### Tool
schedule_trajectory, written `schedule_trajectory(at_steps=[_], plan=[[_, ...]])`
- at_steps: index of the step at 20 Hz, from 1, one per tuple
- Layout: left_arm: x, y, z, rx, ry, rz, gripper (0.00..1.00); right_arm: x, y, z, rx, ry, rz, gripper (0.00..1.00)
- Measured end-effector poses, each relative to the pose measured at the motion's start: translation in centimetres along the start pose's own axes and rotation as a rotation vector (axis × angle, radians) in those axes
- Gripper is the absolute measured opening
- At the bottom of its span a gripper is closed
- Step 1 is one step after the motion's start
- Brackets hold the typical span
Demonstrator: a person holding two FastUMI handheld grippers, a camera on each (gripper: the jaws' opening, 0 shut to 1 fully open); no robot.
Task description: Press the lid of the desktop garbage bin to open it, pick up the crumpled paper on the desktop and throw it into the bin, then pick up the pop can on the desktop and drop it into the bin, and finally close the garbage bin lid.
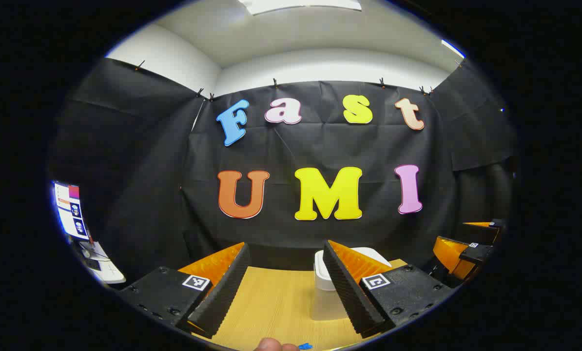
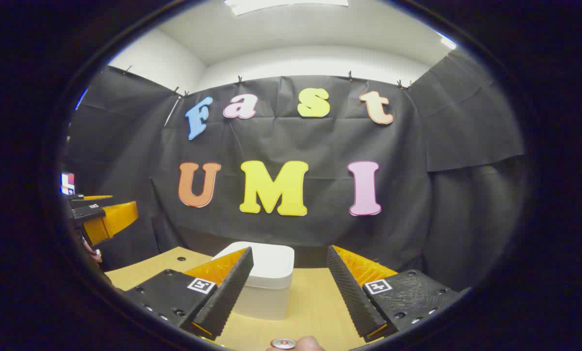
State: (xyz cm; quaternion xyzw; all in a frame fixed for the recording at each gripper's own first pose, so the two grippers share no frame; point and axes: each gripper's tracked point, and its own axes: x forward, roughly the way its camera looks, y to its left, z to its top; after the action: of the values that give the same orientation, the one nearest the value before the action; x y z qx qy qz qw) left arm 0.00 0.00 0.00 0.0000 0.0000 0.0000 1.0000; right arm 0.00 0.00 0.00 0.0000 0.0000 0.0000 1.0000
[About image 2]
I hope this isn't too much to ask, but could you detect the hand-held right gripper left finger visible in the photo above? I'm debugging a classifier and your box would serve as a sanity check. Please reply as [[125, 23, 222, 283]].
[[120, 246, 255, 342]]

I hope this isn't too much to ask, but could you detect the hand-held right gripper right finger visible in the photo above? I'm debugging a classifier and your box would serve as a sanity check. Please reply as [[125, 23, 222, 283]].
[[326, 245, 472, 343]]

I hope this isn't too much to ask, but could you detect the white desktop garbage bin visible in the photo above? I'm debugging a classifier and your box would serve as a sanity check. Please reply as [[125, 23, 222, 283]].
[[212, 241, 295, 321]]

